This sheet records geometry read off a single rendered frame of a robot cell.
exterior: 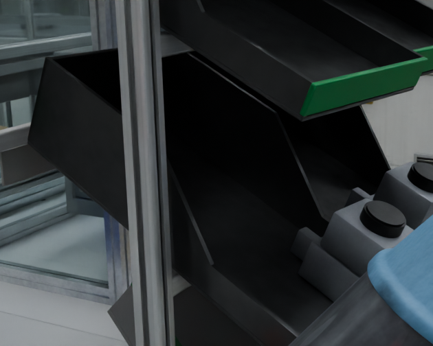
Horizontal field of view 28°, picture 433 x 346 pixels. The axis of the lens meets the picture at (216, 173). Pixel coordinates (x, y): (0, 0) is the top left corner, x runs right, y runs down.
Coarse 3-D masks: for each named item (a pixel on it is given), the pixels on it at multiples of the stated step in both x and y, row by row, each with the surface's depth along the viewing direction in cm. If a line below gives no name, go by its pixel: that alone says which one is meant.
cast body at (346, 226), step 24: (336, 216) 57; (360, 216) 58; (384, 216) 57; (312, 240) 61; (336, 240) 58; (360, 240) 57; (384, 240) 56; (312, 264) 60; (336, 264) 58; (360, 264) 57; (336, 288) 59
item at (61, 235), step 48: (0, 0) 147; (48, 0) 141; (0, 48) 149; (48, 48) 144; (0, 96) 152; (0, 192) 157; (48, 192) 151; (0, 240) 160; (48, 240) 154; (96, 240) 148
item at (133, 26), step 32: (128, 0) 52; (128, 32) 52; (128, 64) 52; (160, 64) 53; (128, 96) 52; (160, 96) 53; (128, 128) 53; (160, 128) 54; (128, 160) 54; (160, 160) 54; (128, 192) 54; (160, 192) 55; (160, 224) 55; (160, 256) 55; (160, 288) 55; (160, 320) 56
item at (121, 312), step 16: (128, 288) 62; (192, 288) 69; (128, 304) 62; (176, 304) 67; (192, 304) 68; (208, 304) 69; (128, 320) 62; (176, 320) 66; (192, 320) 67; (208, 320) 68; (224, 320) 69; (128, 336) 63; (176, 336) 65; (192, 336) 66; (208, 336) 67; (224, 336) 68; (240, 336) 69
